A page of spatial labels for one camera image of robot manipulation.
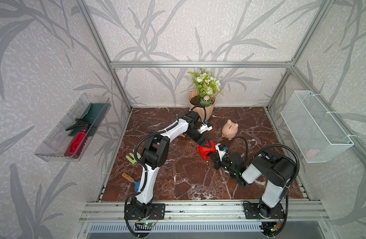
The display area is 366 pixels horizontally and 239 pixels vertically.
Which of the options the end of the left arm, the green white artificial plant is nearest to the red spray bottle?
the end of the left arm

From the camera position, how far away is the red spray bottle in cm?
56

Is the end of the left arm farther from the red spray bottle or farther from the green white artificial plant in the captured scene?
the red spray bottle

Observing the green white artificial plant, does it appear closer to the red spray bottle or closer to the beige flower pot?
the beige flower pot

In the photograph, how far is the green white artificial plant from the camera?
3.13 ft

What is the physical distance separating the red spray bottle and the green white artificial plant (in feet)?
2.11

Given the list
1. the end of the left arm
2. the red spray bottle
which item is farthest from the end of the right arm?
the red spray bottle

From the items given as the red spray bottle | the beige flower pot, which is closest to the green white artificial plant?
the beige flower pot

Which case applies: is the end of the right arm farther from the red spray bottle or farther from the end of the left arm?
the red spray bottle
